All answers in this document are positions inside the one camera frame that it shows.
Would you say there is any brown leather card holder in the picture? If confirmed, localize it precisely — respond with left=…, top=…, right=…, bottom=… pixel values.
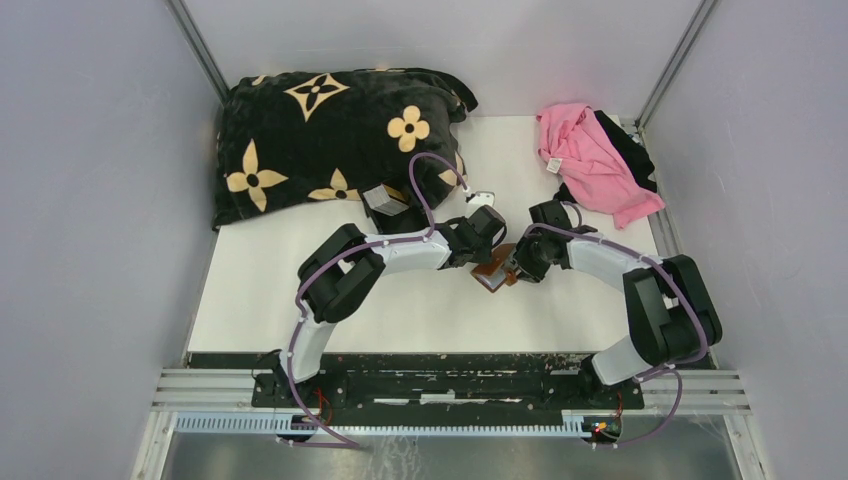
left=471, top=243, right=518, bottom=293

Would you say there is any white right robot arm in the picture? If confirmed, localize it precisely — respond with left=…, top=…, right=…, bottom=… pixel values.
left=507, top=200, right=723, bottom=408

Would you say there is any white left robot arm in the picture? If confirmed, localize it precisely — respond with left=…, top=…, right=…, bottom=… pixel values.
left=276, top=205, right=506, bottom=407

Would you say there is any white card stack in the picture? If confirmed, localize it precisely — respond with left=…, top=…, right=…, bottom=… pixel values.
left=362, top=184, right=409, bottom=216

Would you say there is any pink cloth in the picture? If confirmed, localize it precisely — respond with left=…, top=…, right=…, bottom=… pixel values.
left=536, top=103, right=666, bottom=230

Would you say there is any black cloth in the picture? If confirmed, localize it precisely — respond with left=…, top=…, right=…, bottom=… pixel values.
left=554, top=109, right=658, bottom=202

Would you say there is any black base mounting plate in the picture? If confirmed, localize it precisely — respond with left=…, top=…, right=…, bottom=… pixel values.
left=188, top=351, right=713, bottom=429

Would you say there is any black floral plush pillow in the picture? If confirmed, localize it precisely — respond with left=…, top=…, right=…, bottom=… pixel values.
left=212, top=68, right=478, bottom=228

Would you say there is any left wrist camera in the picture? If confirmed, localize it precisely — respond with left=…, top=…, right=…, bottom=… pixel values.
left=464, top=190, right=495, bottom=210

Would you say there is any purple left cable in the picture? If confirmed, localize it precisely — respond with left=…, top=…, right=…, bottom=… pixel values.
left=284, top=152, right=473, bottom=452

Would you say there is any purple cable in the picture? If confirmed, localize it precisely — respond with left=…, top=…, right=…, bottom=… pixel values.
left=523, top=200, right=711, bottom=449
left=284, top=152, right=473, bottom=452

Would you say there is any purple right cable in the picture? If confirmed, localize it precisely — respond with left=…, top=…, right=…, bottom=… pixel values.
left=523, top=200, right=711, bottom=449

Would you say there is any white slotted cable duct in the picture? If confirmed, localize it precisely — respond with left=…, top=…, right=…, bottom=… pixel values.
left=174, top=412, right=590, bottom=439

